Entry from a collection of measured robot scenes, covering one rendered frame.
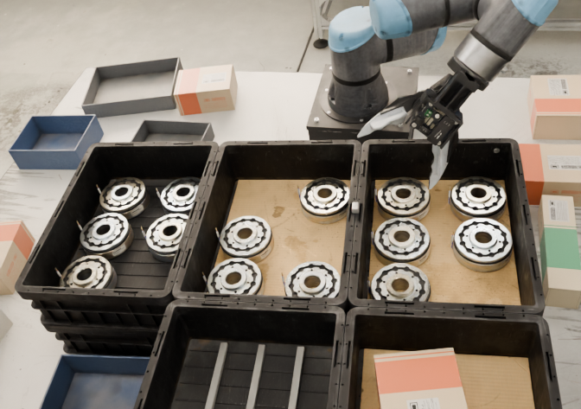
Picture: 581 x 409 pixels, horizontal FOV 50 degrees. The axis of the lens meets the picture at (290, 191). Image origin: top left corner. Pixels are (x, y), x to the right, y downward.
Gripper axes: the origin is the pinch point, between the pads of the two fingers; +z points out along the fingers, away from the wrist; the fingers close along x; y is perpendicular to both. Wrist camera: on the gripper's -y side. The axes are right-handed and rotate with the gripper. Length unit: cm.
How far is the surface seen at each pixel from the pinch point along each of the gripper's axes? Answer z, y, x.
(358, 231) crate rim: 12.9, 3.0, 2.5
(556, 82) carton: -21, -62, 28
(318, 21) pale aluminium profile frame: 33, -212, -43
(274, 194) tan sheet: 26.8, -16.8, -12.9
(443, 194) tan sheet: 5.3, -18.9, 14.8
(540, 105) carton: -16, -54, 27
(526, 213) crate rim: -5.7, -2.7, 23.7
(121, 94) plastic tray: 55, -68, -68
